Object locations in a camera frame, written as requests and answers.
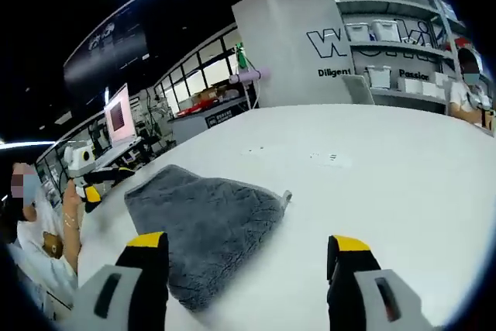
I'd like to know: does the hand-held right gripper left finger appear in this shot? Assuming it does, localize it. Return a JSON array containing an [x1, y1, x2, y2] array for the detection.
[[73, 230, 170, 331]]

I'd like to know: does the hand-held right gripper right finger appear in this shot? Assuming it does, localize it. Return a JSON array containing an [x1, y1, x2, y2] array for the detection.
[[326, 234, 436, 331]]

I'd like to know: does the dark grey towel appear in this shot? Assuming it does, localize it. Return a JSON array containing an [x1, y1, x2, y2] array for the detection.
[[123, 164, 293, 314]]

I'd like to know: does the person's left hand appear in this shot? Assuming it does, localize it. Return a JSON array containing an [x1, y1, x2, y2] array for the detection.
[[63, 181, 85, 216]]

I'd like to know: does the white equipment desk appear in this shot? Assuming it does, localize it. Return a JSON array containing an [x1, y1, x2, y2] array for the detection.
[[91, 136, 145, 166]]

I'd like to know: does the pink-lit large monitor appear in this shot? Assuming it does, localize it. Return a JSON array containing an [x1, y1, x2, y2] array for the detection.
[[103, 82, 137, 149]]

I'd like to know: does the person's head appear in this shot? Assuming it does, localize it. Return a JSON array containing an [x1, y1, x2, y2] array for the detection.
[[6, 161, 43, 240]]

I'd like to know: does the red cloth pile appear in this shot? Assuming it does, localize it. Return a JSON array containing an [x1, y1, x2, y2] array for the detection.
[[175, 98, 219, 118]]

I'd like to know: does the dark grey counter cabinet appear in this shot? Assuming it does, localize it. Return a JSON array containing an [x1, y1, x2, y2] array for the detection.
[[170, 99, 250, 145]]

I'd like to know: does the white table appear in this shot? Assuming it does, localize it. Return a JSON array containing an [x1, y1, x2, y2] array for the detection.
[[76, 103, 494, 331]]

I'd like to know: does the hanging dark display screen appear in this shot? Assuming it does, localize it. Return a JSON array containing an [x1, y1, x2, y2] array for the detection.
[[62, 0, 151, 96]]

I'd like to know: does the black-framed glass partition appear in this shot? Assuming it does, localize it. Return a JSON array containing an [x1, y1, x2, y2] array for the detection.
[[36, 22, 244, 177]]

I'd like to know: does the cardboard box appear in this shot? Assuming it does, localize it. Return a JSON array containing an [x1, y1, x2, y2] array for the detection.
[[193, 86, 230, 102]]

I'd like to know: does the white stand pole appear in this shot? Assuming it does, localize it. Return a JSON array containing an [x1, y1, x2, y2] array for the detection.
[[241, 80, 261, 110]]

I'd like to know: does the lilac rolled mat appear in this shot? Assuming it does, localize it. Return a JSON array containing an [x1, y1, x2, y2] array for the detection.
[[228, 67, 272, 85]]

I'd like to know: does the green hanging cloth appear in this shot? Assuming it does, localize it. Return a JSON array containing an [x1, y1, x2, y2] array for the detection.
[[235, 44, 250, 71]]

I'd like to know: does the grey mesh chair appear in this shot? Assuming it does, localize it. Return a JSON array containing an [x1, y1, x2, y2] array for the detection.
[[340, 74, 376, 106]]

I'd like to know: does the grey metal shelving unit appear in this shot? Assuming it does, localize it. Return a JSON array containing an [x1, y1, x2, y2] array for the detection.
[[328, 0, 470, 108]]

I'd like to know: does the group of white storage boxes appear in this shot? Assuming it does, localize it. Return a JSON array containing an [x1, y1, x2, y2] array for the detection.
[[346, 19, 453, 99]]

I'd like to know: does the clear lidded storage box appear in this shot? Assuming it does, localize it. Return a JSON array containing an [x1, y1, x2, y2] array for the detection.
[[425, 0, 455, 19]]

